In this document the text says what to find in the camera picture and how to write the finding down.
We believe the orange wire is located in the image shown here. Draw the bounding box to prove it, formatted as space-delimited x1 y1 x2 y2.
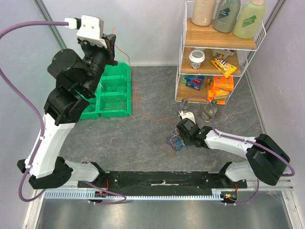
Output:
102 99 127 112
112 26 178 125

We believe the coloured wire bundle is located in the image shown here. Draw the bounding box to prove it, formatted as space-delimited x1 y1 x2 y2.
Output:
165 126 185 159

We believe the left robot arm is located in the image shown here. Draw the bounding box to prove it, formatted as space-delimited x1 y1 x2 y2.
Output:
17 34 118 189

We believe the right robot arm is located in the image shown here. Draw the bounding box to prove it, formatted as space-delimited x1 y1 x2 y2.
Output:
176 118 290 188

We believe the green compartment bin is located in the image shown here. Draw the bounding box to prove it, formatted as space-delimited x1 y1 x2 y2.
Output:
80 62 132 120

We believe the white paper coffee cup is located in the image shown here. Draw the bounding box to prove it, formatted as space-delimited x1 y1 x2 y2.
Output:
189 49 205 69

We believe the blue snack box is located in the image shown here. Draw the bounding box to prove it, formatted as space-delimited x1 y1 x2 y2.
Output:
181 75 205 91

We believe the beige lotion bottle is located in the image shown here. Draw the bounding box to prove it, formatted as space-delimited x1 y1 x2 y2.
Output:
192 0 216 26

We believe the left glass bottle green cap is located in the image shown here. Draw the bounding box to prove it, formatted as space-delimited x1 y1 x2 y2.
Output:
177 98 189 118

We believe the glass bottle green cap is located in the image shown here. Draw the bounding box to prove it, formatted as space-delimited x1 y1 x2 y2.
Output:
177 98 189 118
202 100 217 122

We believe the white cup carton pack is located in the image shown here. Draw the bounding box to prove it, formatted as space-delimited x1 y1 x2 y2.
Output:
212 49 234 60

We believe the orange snack boxes stack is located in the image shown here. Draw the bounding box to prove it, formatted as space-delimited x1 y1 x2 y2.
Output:
207 76 234 105

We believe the grey shampoo bottle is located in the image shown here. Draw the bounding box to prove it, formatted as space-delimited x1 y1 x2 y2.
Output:
213 0 241 33

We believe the yellow candy bag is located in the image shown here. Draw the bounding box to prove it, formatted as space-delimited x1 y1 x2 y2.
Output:
210 55 237 78

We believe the right glass bottle green cap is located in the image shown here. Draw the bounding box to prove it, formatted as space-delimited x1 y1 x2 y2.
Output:
202 100 217 122

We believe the light green shampoo bottle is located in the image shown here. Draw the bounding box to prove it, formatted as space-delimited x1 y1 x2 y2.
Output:
233 0 266 39

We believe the white wire wooden shelf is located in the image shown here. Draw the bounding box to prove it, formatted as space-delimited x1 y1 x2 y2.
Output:
175 1 266 103

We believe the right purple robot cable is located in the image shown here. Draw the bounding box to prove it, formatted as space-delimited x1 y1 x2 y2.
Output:
181 94 295 206

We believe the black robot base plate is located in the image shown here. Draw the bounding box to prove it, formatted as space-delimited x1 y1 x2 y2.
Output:
92 171 247 189

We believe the grey slotted cable duct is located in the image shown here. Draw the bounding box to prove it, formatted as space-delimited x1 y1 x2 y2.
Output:
44 190 225 201

